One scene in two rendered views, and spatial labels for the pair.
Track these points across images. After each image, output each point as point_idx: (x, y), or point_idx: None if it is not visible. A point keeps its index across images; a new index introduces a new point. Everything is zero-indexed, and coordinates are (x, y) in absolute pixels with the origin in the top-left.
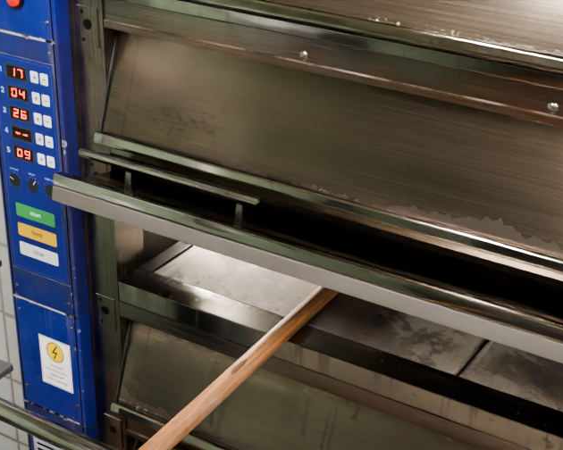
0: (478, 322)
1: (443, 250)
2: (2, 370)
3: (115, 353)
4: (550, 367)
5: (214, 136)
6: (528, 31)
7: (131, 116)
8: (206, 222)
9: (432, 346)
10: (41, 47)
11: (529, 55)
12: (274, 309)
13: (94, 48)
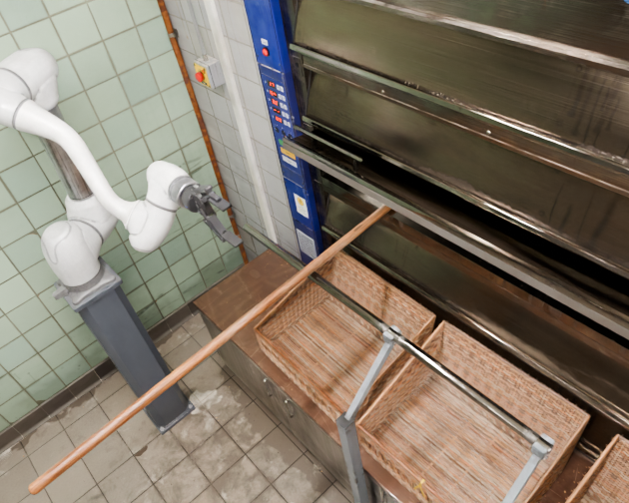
0: (444, 232)
1: None
2: (238, 243)
3: (323, 205)
4: None
5: (349, 123)
6: (473, 98)
7: (317, 109)
8: (339, 169)
9: None
10: (279, 75)
11: (470, 112)
12: None
13: (301, 76)
